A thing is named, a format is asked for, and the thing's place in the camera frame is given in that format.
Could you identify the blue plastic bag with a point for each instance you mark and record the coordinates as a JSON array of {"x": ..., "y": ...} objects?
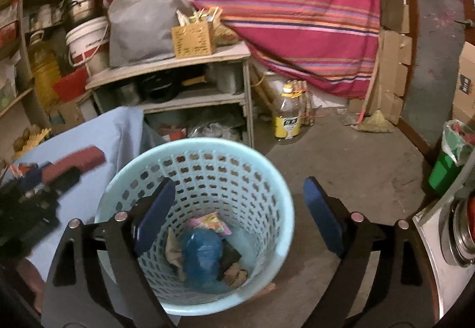
[{"x": 202, "y": 261}]

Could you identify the small steel pot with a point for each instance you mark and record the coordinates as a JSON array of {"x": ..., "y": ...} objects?
[{"x": 126, "y": 92}]

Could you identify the black frying pan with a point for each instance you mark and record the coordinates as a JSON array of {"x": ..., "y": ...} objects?
[{"x": 159, "y": 87}]

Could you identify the small brown scrap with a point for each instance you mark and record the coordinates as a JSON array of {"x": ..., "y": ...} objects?
[{"x": 235, "y": 275}]

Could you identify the black textured pouch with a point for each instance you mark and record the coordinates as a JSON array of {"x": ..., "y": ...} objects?
[{"x": 232, "y": 255}]

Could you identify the clear bottle yellow label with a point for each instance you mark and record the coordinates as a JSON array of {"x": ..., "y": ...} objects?
[{"x": 287, "y": 120}]

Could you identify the straw broom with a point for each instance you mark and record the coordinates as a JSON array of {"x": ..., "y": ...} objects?
[{"x": 374, "y": 122}]

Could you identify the green bin white liner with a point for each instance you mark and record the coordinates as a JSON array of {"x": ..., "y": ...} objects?
[{"x": 445, "y": 165}]

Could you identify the blue tablecloth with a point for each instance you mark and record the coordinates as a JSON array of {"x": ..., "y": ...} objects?
[{"x": 122, "y": 124}]

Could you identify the yellow utensil holder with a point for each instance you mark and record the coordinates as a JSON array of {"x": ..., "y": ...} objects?
[{"x": 193, "y": 39}]

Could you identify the beige paper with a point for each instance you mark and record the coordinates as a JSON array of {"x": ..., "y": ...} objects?
[{"x": 174, "y": 250}]

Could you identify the yellow egg tray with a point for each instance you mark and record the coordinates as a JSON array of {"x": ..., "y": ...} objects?
[{"x": 37, "y": 139}]

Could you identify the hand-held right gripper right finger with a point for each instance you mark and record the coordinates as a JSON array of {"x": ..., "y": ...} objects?
[{"x": 323, "y": 216}]

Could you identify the light blue plastic basket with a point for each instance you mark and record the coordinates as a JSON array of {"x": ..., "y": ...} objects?
[{"x": 259, "y": 179}]

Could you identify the plain maroon packet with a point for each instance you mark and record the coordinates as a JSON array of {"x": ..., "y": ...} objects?
[{"x": 81, "y": 161}]

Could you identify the grey fabric bag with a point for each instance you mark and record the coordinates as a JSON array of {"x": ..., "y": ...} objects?
[{"x": 144, "y": 31}]

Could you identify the steel cooking pot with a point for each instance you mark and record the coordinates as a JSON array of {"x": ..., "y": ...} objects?
[{"x": 83, "y": 5}]

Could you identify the low wooden rack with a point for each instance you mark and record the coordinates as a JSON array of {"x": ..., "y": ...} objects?
[{"x": 167, "y": 63}]

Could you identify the large yellow oil bottle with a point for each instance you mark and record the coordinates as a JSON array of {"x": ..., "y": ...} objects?
[{"x": 46, "y": 72}]

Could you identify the pink snack packet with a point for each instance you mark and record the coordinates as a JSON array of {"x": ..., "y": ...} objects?
[{"x": 211, "y": 224}]

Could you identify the brown cardboard box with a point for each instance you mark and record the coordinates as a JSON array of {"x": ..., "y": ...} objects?
[{"x": 66, "y": 113}]

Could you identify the stacked cardboard pieces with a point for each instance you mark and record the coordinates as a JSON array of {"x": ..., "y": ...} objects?
[{"x": 395, "y": 53}]

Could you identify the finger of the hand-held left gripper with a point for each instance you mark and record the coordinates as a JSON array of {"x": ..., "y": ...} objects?
[
  {"x": 63, "y": 181},
  {"x": 33, "y": 171}
]

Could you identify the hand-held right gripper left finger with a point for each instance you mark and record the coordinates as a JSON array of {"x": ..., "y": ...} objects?
[{"x": 156, "y": 216}]

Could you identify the person's left hand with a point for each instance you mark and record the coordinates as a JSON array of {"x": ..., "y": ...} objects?
[{"x": 31, "y": 283}]

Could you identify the cardboard box black label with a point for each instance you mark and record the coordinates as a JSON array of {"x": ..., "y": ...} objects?
[{"x": 465, "y": 83}]

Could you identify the wooden shelf unit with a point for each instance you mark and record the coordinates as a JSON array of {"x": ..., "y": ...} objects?
[{"x": 15, "y": 64}]

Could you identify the stacked steel bowls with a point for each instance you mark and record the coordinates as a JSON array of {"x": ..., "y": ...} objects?
[{"x": 462, "y": 231}]

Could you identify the red woven bowl basket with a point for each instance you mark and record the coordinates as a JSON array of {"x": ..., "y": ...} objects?
[{"x": 70, "y": 85}]

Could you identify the white plastic bucket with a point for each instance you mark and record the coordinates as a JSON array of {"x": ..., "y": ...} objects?
[{"x": 87, "y": 40}]

